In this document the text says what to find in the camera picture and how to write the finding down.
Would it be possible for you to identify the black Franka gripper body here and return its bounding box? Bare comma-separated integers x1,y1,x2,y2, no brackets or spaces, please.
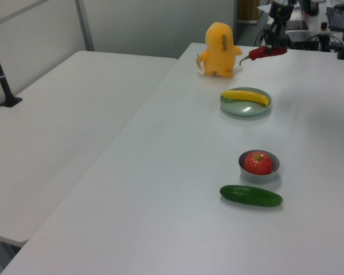
263,19,288,44

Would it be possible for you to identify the red chili pepper green stem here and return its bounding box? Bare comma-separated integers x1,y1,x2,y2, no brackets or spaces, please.
239,46,288,66

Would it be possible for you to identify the pale green plastic plate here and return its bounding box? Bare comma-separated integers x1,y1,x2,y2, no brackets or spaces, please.
220,87,273,117

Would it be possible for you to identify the black control box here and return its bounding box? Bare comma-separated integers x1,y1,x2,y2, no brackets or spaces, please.
286,30,320,51

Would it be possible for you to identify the yellow wooden cabinet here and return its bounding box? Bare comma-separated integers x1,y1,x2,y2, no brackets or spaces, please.
236,0,260,23

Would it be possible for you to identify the yellow plush dinosaur toy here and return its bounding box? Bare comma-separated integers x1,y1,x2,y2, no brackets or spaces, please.
195,22,244,78

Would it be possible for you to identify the yellow toy banana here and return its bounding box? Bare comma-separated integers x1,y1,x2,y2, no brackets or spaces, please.
220,90,271,108

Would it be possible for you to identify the black computer keyboard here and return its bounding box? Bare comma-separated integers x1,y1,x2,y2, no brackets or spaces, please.
326,6,344,32

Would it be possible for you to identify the red toy apple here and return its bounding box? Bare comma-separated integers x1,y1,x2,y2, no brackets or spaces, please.
244,151,273,175

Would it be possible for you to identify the grey round bowl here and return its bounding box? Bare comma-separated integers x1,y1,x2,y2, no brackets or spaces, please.
238,150,280,184

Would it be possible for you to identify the dark green toy cucumber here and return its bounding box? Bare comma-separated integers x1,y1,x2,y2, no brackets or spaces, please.
220,184,284,207

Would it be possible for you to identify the black camera pole with base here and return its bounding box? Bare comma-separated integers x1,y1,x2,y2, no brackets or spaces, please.
0,30,23,108

